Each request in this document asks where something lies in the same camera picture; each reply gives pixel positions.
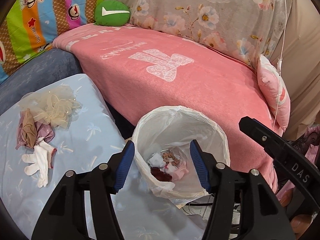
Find pink pillow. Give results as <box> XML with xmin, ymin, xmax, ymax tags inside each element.
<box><xmin>257</xmin><ymin>54</ymin><xmax>291</xmax><ymax>132</ymax></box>

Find pink blanket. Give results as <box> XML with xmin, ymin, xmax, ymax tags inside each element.
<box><xmin>52</xmin><ymin>24</ymin><xmax>280</xmax><ymax>193</ymax></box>

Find bin with white bag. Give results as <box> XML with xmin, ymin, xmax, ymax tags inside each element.
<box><xmin>132</xmin><ymin>106</ymin><xmax>230</xmax><ymax>198</ymax></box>

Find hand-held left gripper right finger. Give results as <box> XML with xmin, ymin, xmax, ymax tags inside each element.
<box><xmin>189</xmin><ymin>140</ymin><xmax>297</xmax><ymax>240</ymax></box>

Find cream tulle fabric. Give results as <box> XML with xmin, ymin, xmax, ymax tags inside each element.
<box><xmin>21</xmin><ymin>85</ymin><xmax>82</xmax><ymax>130</ymax></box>

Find beige cloth cover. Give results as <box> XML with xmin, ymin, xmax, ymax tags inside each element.
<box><xmin>274</xmin><ymin>0</ymin><xmax>320</xmax><ymax>141</ymax></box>

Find mauve cloth piece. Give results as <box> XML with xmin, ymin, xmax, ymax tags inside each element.
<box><xmin>16</xmin><ymin>111</ymin><xmax>55</xmax><ymax>151</ymax></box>

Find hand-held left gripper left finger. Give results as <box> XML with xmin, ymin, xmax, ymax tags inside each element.
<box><xmin>31</xmin><ymin>140</ymin><xmax>135</xmax><ymax>240</ymax></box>

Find black cable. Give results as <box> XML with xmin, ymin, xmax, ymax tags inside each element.
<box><xmin>180</xmin><ymin>200</ymin><xmax>213</xmax><ymax>208</ymax></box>

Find light blue patterned cover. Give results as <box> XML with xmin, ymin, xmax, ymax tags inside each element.
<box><xmin>0</xmin><ymin>74</ymin><xmax>208</xmax><ymax>240</ymax></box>

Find grey cloth piece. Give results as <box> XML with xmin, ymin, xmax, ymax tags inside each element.
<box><xmin>147</xmin><ymin>152</ymin><xmax>166</xmax><ymax>168</ymax></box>

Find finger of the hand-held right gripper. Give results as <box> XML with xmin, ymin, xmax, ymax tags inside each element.
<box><xmin>239</xmin><ymin>116</ymin><xmax>295</xmax><ymax>159</ymax></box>

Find blue sofa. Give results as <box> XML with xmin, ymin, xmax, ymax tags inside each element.
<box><xmin>0</xmin><ymin>49</ymin><xmax>83</xmax><ymax>108</ymax></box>

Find colourful monkey print pillow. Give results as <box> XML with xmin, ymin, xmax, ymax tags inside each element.
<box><xmin>0</xmin><ymin>0</ymin><xmax>107</xmax><ymax>76</ymax></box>

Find pink cloth piece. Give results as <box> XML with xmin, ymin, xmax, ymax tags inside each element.
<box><xmin>172</xmin><ymin>161</ymin><xmax>189</xmax><ymax>180</ymax></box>

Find tan stocking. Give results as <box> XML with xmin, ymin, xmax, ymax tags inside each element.
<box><xmin>21</xmin><ymin>108</ymin><xmax>38</xmax><ymax>148</ymax></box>

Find white socks pair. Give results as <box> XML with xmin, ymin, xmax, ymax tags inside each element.
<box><xmin>22</xmin><ymin>137</ymin><xmax>58</xmax><ymax>188</ymax></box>

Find thin white cable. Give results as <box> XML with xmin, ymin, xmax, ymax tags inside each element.
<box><xmin>274</xmin><ymin>0</ymin><xmax>288</xmax><ymax>130</ymax></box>

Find green round cushion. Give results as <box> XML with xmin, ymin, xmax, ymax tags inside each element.
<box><xmin>94</xmin><ymin>0</ymin><xmax>131</xmax><ymax>27</ymax></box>

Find black metal frame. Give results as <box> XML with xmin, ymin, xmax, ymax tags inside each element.
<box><xmin>292</xmin><ymin>126</ymin><xmax>320</xmax><ymax>157</ymax></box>

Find white glove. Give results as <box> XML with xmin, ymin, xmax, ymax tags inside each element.
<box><xmin>162</xmin><ymin>164</ymin><xmax>176</xmax><ymax>175</ymax></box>

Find person's right hand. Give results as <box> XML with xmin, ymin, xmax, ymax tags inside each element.
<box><xmin>275</xmin><ymin>187</ymin><xmax>315</xmax><ymax>233</ymax></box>

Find dark red cloth piece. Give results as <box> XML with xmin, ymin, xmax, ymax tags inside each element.
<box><xmin>150</xmin><ymin>167</ymin><xmax>173</xmax><ymax>182</ymax></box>

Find grey floral blanket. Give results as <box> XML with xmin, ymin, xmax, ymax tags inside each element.
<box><xmin>105</xmin><ymin>0</ymin><xmax>293</xmax><ymax>71</ymax></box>

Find brown lace fabric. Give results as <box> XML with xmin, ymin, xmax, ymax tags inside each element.
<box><xmin>161</xmin><ymin>150</ymin><xmax>181</xmax><ymax>166</ymax></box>

